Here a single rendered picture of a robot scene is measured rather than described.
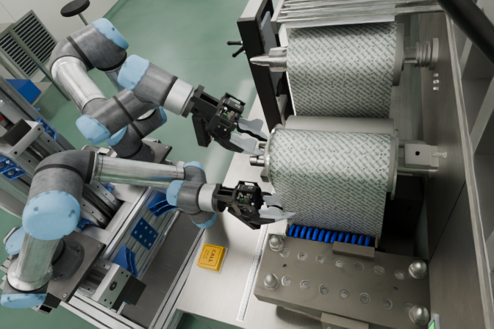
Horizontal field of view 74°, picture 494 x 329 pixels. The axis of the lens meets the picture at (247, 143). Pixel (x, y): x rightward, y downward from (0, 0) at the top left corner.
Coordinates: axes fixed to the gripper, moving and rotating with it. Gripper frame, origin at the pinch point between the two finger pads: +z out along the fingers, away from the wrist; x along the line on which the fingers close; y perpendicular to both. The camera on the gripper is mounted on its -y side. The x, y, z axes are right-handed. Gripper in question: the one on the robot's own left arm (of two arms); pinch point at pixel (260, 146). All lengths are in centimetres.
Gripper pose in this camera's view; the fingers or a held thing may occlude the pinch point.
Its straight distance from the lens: 79.4
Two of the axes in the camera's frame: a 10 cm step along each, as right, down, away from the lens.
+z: 8.7, 4.6, 1.9
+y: 4.1, -4.4, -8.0
